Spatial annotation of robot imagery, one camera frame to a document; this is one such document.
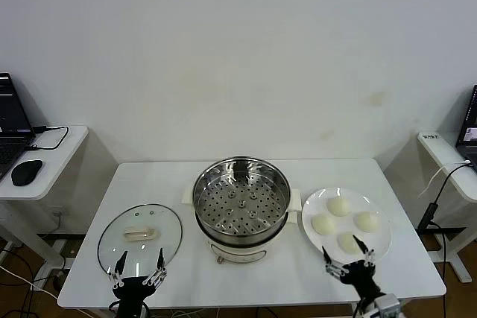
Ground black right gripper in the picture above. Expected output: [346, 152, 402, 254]
[321, 235, 385, 305]

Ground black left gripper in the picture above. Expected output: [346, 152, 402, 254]
[106, 247, 168, 318]

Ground white steamed baozi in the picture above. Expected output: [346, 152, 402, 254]
[337, 232, 364, 255]
[311, 214, 337, 236]
[326, 196, 350, 217]
[353, 211, 380, 232]

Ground round glass pot lid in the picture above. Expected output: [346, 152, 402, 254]
[97, 203, 183, 282]

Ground stainless steel steamer basket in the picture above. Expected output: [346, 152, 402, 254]
[192, 156, 292, 235]

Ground round white plate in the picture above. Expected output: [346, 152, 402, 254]
[301, 187, 394, 267]

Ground cream electric cooking pot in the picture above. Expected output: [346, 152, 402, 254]
[181, 187, 302, 265]

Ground white side desk with mouse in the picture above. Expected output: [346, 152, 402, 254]
[0, 125, 89, 270]

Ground white side desk with label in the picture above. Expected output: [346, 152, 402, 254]
[417, 130, 477, 284]

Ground black computer mouse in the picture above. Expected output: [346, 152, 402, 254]
[10, 159, 44, 187]

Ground black laptop with lit screen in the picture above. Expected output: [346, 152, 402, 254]
[455, 85, 477, 172]

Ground black laptop with dark screen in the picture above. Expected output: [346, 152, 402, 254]
[0, 71, 37, 181]

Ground black floor cable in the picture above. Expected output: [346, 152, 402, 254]
[0, 247, 38, 289]

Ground white floor cable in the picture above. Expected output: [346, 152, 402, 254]
[0, 264, 60, 299]

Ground white desk cable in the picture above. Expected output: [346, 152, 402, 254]
[417, 160, 471, 198]

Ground black laptop charger cable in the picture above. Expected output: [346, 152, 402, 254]
[24, 125, 71, 152]

